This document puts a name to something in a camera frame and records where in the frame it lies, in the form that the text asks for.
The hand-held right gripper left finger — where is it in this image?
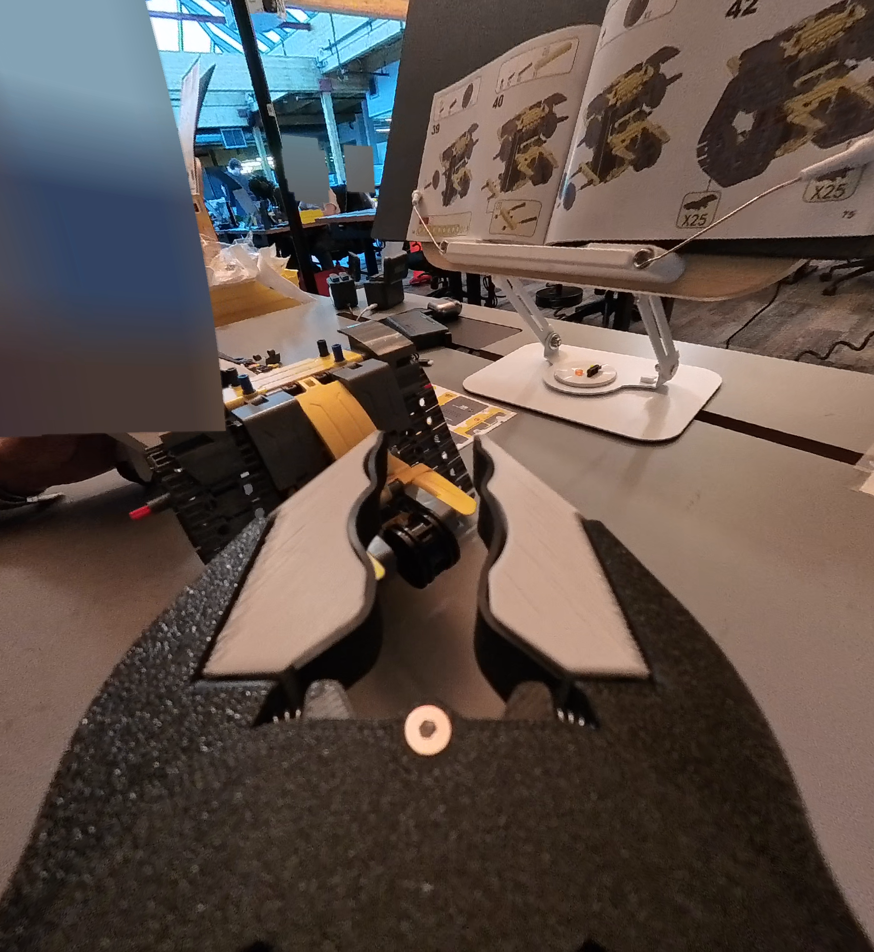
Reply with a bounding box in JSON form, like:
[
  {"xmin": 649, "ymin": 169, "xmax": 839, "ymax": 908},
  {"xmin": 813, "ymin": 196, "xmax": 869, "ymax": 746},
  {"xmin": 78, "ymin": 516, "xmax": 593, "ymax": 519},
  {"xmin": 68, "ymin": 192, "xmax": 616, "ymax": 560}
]
[{"xmin": 202, "ymin": 430, "xmax": 389, "ymax": 698}]

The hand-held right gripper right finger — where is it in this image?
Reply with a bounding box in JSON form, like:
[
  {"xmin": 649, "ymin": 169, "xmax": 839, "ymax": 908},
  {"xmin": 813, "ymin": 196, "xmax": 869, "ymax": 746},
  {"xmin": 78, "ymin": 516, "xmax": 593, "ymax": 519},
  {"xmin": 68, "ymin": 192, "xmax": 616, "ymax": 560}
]
[{"xmin": 470, "ymin": 436, "xmax": 651, "ymax": 722}]

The grey toy track strip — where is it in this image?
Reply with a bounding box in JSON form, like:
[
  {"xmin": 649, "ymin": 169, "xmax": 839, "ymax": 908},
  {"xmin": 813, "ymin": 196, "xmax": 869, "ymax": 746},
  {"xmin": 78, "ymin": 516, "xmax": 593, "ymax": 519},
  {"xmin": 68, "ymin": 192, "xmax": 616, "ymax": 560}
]
[
  {"xmin": 147, "ymin": 431, "xmax": 282, "ymax": 566},
  {"xmin": 392, "ymin": 357, "xmax": 475, "ymax": 499}
]

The yellow toy brick vehicle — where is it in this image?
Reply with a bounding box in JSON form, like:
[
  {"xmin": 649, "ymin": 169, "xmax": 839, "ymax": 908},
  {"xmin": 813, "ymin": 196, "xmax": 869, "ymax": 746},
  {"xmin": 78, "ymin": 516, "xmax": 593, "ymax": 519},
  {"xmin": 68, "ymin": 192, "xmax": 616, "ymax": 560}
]
[{"xmin": 128, "ymin": 320, "xmax": 479, "ymax": 589}]

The person's left forearm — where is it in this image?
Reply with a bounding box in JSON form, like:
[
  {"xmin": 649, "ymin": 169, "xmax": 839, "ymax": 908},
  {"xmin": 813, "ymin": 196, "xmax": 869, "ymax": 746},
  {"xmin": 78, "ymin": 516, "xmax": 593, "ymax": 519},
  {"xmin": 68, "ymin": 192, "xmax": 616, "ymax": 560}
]
[{"xmin": 0, "ymin": 435, "xmax": 122, "ymax": 525}]

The yellow grey sticker sheet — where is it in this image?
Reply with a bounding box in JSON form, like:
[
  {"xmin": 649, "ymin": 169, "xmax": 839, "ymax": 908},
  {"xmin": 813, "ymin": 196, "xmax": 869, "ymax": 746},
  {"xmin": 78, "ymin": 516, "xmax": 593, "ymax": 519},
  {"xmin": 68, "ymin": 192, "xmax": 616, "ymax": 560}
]
[{"xmin": 430, "ymin": 385, "xmax": 518, "ymax": 449}]

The white book stand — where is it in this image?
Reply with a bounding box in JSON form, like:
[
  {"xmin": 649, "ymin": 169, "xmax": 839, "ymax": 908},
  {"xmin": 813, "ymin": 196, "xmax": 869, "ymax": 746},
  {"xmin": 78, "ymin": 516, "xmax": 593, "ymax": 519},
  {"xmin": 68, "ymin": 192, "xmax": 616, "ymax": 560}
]
[{"xmin": 407, "ymin": 137, "xmax": 874, "ymax": 445}]

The yellow storage bin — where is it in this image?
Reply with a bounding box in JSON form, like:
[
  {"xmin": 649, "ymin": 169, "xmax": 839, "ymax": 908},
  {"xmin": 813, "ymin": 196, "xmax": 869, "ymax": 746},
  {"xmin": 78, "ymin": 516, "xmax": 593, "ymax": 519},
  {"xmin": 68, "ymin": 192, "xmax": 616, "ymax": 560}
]
[{"xmin": 210, "ymin": 279, "xmax": 312, "ymax": 328}]

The clear plastic bag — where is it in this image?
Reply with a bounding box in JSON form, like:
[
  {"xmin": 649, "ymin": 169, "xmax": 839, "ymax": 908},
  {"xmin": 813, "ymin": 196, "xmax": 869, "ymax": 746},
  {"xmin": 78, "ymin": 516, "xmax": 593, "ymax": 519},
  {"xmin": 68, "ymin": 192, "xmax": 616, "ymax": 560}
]
[{"xmin": 210, "ymin": 237, "xmax": 293, "ymax": 291}]

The black flat rectangular device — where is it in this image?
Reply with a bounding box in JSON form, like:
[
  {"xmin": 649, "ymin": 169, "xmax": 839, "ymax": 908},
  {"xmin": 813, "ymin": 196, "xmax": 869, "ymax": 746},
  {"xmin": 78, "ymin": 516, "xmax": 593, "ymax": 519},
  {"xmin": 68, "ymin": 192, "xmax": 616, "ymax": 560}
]
[{"xmin": 385, "ymin": 311, "xmax": 449, "ymax": 351}]

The black metal stand pole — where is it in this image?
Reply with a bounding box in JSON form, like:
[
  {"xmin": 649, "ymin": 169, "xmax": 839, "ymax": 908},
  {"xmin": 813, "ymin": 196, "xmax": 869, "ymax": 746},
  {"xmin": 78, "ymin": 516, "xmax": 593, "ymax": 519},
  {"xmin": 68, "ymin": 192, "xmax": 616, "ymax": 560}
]
[{"xmin": 232, "ymin": 0, "xmax": 319, "ymax": 291}]

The open instruction booklet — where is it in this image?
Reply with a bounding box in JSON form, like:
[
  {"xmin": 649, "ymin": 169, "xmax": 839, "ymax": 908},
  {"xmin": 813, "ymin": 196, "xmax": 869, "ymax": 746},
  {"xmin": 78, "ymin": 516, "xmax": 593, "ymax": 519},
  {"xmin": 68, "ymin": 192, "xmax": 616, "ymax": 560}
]
[{"xmin": 407, "ymin": 0, "xmax": 874, "ymax": 246}]

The dark grey divider panel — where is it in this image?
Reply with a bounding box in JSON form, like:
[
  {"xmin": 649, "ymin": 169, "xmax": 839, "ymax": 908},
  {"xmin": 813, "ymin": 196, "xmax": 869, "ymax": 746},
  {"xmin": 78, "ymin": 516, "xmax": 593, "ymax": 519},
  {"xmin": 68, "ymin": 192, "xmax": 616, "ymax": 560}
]
[{"xmin": 372, "ymin": 0, "xmax": 874, "ymax": 257}]

